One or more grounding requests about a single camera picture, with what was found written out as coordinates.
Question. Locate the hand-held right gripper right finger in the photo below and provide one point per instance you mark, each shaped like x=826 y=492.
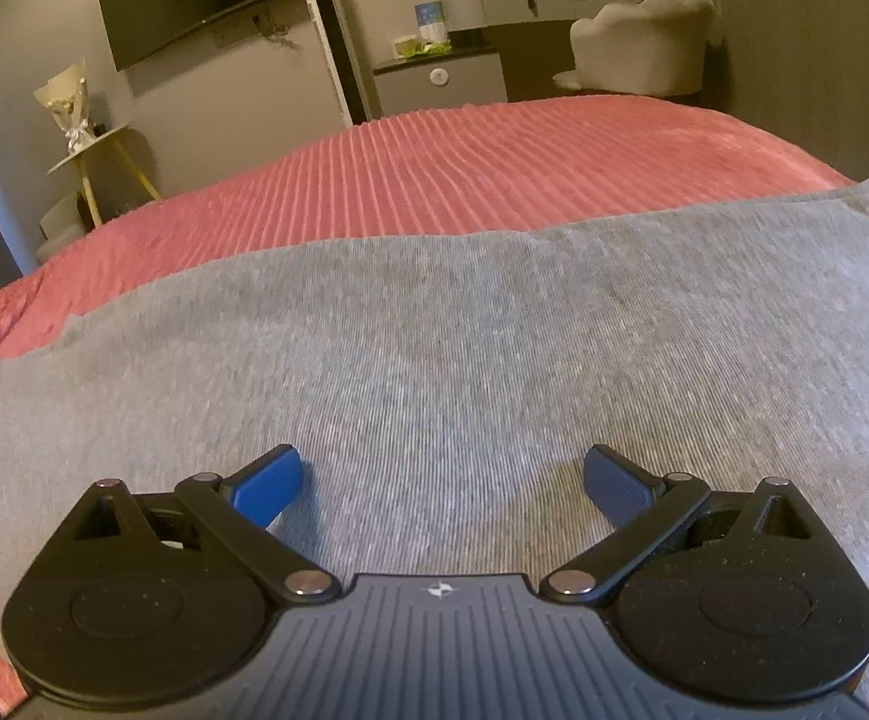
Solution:
x=619 y=486

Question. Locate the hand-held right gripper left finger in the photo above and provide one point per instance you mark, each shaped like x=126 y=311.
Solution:
x=268 y=481

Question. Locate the grey towel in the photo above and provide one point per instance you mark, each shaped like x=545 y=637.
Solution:
x=434 y=345

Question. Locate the pink ribbed bedspread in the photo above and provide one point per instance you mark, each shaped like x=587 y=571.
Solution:
x=434 y=165

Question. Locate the round yellow-legged side table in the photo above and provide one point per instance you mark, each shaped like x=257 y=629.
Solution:
x=89 y=146

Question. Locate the wrapped flower bouquet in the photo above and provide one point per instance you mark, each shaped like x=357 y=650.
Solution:
x=67 y=101

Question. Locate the grey bedside cabinet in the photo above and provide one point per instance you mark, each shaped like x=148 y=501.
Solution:
x=438 y=84

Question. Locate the tall white standing panel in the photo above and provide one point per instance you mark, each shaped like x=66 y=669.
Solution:
x=328 y=45

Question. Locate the white upholstered chair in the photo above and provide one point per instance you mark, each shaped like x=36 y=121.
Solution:
x=641 y=45

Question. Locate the green and white packet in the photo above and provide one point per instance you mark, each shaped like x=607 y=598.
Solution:
x=419 y=49

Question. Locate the blue and white box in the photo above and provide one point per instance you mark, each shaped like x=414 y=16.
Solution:
x=430 y=22

